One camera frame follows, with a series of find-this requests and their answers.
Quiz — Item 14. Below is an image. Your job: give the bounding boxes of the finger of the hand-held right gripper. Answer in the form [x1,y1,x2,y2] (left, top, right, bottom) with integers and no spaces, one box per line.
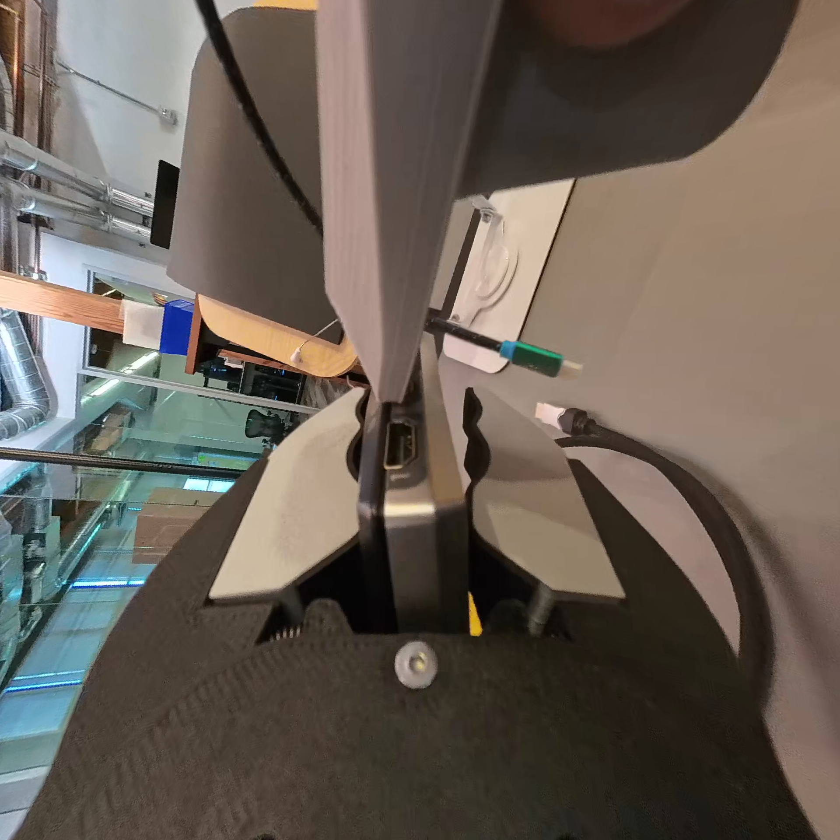
[315,0,508,404]

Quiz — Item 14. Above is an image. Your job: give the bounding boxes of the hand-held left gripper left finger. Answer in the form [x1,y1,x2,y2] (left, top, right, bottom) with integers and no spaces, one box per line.
[205,387,370,624]

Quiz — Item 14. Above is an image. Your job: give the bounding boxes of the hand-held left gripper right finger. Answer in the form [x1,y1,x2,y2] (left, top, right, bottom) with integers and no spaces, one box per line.
[462,387,627,636]

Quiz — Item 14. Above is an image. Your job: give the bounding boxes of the black hdmi switch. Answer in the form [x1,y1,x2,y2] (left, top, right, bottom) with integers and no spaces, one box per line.
[357,331,777,713]

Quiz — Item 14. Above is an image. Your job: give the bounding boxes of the person's right hand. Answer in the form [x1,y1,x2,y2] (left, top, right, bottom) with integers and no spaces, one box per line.
[525,0,723,50]

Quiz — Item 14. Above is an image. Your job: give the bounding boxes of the white tablet stand base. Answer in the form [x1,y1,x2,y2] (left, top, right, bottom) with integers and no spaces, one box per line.
[445,177,577,376]

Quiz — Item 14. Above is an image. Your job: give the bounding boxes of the wood edged black board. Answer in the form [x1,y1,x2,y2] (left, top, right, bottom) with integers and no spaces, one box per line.
[166,0,370,383]

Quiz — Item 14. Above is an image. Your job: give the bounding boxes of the thin black rod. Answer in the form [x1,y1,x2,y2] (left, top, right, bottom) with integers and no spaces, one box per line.
[0,446,258,475]

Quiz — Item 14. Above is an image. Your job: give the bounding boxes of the blue box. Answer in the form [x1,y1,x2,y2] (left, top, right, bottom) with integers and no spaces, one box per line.
[159,298,198,357]

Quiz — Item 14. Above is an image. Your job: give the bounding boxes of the shiny silver pipes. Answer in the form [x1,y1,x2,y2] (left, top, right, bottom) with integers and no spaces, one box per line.
[0,141,156,245]

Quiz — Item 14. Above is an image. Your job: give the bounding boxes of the thin braided hdmi cable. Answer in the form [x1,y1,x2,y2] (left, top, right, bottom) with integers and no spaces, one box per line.
[193,0,585,379]

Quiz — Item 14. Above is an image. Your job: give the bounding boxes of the black wall panel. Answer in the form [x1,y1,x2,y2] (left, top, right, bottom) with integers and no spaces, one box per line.
[150,159,181,250]

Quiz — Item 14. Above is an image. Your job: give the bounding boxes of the grey spiral duct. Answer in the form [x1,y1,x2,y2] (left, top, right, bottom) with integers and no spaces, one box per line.
[0,308,52,442]

